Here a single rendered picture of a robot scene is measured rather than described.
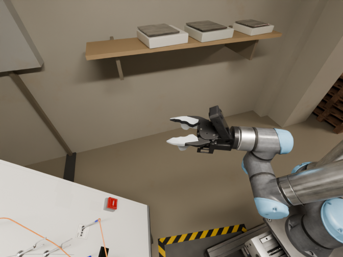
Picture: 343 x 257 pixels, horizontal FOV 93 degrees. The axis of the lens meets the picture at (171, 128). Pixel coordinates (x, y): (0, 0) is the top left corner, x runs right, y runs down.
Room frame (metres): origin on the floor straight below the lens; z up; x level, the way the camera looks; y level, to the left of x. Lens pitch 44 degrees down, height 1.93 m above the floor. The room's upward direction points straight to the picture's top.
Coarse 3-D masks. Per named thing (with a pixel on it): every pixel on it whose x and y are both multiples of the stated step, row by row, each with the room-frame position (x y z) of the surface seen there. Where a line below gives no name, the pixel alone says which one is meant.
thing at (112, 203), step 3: (108, 198) 0.33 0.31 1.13; (111, 198) 0.33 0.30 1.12; (114, 198) 0.34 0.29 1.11; (108, 201) 0.31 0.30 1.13; (111, 201) 0.32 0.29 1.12; (114, 201) 0.32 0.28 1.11; (108, 204) 0.30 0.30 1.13; (111, 204) 0.30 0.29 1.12; (114, 204) 0.31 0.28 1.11; (108, 207) 0.29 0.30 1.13; (111, 207) 0.29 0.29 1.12; (114, 207) 0.30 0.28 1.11
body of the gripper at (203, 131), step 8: (200, 128) 0.35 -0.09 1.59; (208, 128) 0.35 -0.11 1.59; (232, 128) 0.36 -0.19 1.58; (200, 136) 0.33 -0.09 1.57; (208, 136) 0.32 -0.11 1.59; (216, 136) 0.32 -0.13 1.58; (232, 136) 0.34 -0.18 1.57; (208, 144) 0.33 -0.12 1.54; (216, 144) 0.33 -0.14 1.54; (224, 144) 0.33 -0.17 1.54; (232, 144) 0.32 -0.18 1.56; (208, 152) 0.32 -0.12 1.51
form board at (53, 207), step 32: (0, 160) 0.33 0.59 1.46; (0, 192) 0.23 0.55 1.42; (32, 192) 0.26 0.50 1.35; (64, 192) 0.30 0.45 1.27; (96, 192) 0.35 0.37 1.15; (0, 224) 0.15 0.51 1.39; (32, 224) 0.16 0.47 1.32; (64, 224) 0.19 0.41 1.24; (96, 224) 0.22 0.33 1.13; (128, 224) 0.25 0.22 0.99; (0, 256) 0.07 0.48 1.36; (32, 256) 0.08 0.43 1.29; (64, 256) 0.09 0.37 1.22; (96, 256) 0.11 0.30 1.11; (128, 256) 0.12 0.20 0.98
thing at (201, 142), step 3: (198, 138) 0.32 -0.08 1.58; (201, 138) 0.32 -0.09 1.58; (195, 141) 0.31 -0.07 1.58; (198, 141) 0.31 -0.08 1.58; (201, 141) 0.31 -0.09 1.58; (204, 141) 0.31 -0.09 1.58; (207, 141) 0.31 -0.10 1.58; (186, 144) 0.30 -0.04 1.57; (189, 144) 0.30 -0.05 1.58; (192, 144) 0.30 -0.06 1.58; (195, 144) 0.30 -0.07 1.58; (198, 144) 0.30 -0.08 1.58; (201, 144) 0.30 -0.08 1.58; (204, 144) 0.30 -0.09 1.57
